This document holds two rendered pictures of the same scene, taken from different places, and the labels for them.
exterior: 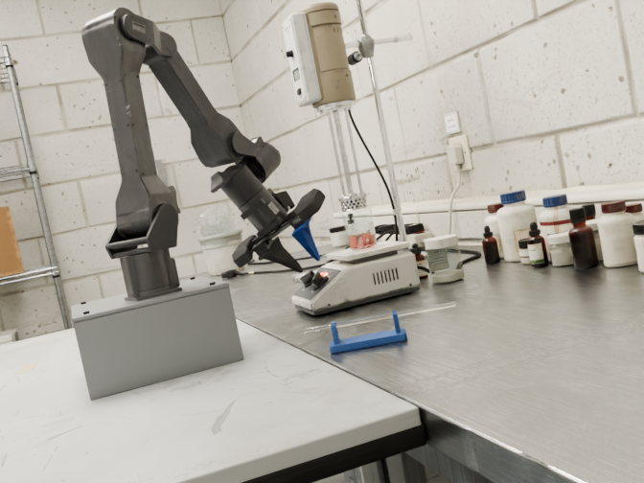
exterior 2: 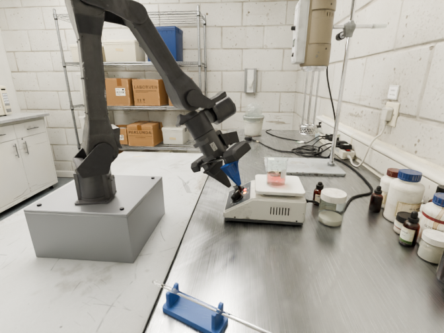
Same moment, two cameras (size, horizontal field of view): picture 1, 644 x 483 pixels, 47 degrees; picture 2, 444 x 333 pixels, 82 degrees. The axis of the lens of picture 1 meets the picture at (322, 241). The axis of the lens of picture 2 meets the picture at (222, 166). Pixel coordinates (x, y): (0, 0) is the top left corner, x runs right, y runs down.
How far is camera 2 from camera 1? 73 cm
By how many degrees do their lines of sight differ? 27
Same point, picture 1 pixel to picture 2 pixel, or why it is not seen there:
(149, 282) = (85, 193)
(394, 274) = (286, 211)
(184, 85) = (151, 49)
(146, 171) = (95, 115)
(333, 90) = (313, 57)
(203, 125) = (168, 80)
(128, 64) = (86, 27)
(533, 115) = not seen: outside the picture
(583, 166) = not seen: outside the picture
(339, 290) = (244, 211)
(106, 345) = (44, 230)
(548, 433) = not seen: outside the picture
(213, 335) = (113, 244)
